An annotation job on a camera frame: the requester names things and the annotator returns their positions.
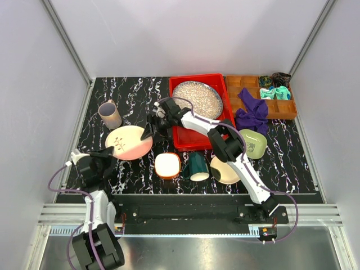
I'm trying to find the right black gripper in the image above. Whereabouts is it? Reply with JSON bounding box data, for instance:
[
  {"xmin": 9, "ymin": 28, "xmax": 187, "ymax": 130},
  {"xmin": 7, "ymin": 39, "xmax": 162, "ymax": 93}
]
[{"xmin": 141, "ymin": 114, "xmax": 173, "ymax": 145}]

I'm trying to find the pink cream round plate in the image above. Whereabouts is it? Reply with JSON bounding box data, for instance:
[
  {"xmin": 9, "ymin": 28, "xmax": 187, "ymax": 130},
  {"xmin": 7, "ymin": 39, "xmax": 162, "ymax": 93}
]
[{"xmin": 105, "ymin": 125, "xmax": 153, "ymax": 161}]

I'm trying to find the speckled grey large plate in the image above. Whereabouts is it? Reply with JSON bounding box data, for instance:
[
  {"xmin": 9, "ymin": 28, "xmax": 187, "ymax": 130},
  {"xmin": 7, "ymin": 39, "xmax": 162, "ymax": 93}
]
[{"xmin": 172, "ymin": 81, "xmax": 223, "ymax": 120}]

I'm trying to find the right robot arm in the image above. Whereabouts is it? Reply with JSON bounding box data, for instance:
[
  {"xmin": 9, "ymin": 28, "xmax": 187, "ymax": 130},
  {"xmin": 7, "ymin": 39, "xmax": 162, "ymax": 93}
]
[{"xmin": 141, "ymin": 97, "xmax": 280, "ymax": 223}]

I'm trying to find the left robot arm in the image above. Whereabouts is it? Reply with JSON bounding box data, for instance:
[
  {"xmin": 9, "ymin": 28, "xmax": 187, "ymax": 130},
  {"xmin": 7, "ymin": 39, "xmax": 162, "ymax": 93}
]
[{"xmin": 71, "ymin": 147, "xmax": 125, "ymax": 269}]

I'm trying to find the red plastic bin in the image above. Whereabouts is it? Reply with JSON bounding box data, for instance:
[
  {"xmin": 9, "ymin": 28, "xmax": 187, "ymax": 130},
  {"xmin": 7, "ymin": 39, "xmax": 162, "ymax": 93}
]
[{"xmin": 169, "ymin": 73, "xmax": 235, "ymax": 151}]

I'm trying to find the orange white square bowl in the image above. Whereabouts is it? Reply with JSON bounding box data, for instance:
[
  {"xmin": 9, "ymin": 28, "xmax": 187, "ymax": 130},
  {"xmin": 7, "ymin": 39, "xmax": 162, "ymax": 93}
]
[{"xmin": 155, "ymin": 152, "xmax": 181, "ymax": 179}]

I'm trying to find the iridescent pink cup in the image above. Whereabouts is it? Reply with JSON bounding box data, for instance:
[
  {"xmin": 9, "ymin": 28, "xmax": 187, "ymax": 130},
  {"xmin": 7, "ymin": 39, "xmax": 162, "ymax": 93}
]
[{"xmin": 98, "ymin": 100, "xmax": 122, "ymax": 130}]

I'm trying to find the dark green mug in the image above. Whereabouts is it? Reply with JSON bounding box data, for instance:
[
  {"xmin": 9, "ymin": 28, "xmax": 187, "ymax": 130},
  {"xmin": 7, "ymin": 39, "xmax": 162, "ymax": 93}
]
[{"xmin": 182, "ymin": 152, "xmax": 210, "ymax": 182}]

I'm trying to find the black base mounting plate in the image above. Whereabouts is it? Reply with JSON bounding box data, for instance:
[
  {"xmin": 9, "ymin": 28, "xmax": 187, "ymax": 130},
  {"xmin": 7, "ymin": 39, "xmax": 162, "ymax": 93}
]
[{"xmin": 112, "ymin": 194, "xmax": 289, "ymax": 236}]

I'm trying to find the purple cloth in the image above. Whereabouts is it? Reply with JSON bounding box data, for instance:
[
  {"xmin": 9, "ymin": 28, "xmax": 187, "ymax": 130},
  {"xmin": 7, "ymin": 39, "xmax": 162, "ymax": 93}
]
[{"xmin": 235, "ymin": 88, "xmax": 268, "ymax": 136}]

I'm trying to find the green panda square dish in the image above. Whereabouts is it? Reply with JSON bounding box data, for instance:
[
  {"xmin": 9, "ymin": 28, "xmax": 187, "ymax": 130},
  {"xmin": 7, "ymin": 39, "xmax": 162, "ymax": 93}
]
[{"xmin": 240, "ymin": 129, "xmax": 267, "ymax": 159}]

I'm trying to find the white mint sock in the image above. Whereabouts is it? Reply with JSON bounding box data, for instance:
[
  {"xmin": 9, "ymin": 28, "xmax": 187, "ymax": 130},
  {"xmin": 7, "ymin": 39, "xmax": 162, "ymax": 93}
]
[{"xmin": 259, "ymin": 87, "xmax": 275, "ymax": 100}]

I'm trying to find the dark patterned sock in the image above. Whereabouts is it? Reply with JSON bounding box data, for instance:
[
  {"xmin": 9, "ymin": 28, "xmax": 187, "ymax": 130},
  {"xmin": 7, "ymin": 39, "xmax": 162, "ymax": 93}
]
[{"xmin": 258, "ymin": 75, "xmax": 273, "ymax": 88}]

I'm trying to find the wooden compartment organizer tray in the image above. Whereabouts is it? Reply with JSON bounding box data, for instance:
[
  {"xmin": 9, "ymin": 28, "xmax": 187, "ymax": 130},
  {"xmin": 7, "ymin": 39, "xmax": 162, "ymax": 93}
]
[{"xmin": 225, "ymin": 75, "xmax": 298, "ymax": 120}]

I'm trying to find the mint green sock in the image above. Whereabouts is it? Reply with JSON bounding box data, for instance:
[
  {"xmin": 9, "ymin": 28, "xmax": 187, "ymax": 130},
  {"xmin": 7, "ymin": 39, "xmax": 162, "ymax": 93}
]
[{"xmin": 274, "ymin": 86, "xmax": 291, "ymax": 100}]

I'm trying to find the brown dark rolled sock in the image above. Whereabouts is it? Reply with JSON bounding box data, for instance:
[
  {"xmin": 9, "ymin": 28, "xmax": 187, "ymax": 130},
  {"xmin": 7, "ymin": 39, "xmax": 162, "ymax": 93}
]
[{"xmin": 271, "ymin": 72, "xmax": 291, "ymax": 88}]

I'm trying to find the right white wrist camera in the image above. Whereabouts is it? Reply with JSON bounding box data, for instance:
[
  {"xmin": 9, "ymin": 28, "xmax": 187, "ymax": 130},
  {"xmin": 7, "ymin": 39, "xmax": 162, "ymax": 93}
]
[{"xmin": 152, "ymin": 101, "xmax": 166, "ymax": 118}]

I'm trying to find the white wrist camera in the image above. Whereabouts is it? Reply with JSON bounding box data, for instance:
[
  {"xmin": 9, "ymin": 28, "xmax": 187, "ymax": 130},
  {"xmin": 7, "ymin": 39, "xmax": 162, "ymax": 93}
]
[
  {"xmin": 65, "ymin": 149, "xmax": 89, "ymax": 167},
  {"xmin": 152, "ymin": 101, "xmax": 166, "ymax": 118}
]

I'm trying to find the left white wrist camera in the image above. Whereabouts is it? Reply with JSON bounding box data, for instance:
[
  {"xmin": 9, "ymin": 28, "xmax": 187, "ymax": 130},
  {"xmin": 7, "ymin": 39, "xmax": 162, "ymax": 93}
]
[{"xmin": 65, "ymin": 149, "xmax": 89, "ymax": 167}]

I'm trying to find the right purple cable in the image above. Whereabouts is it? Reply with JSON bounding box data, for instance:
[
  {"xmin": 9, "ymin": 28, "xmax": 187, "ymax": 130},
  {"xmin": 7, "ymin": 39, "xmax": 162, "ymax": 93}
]
[{"xmin": 157, "ymin": 97, "xmax": 300, "ymax": 244}]

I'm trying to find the aluminium frame rail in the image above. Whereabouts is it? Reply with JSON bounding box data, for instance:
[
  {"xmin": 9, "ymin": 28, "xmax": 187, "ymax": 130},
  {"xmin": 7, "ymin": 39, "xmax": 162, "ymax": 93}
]
[{"xmin": 40, "ymin": 0, "xmax": 92, "ymax": 86}]

